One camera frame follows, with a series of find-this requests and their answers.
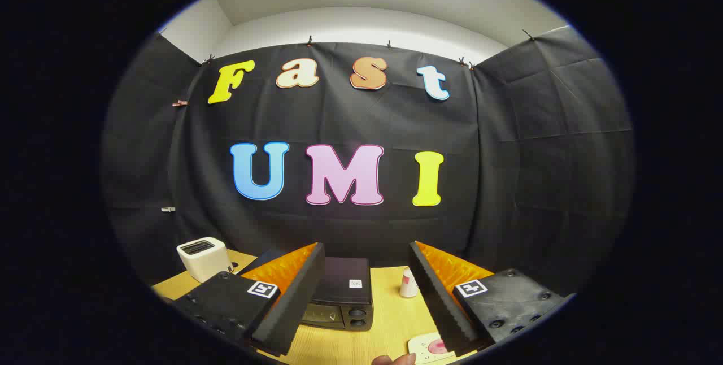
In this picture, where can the cream square tray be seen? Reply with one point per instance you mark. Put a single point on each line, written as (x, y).
(419, 347)

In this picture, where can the white pop-up toaster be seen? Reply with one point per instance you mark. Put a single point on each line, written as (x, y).
(203, 260)

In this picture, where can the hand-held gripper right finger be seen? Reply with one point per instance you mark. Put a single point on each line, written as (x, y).
(438, 308)

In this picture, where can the black toaster oven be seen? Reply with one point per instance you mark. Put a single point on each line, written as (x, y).
(344, 286)

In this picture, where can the small white bottle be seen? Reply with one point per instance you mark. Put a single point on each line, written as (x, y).
(408, 286)

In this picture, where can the pink ham slice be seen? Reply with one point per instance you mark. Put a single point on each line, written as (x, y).
(436, 346)

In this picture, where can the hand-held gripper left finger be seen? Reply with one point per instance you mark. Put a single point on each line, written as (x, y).
(294, 308)

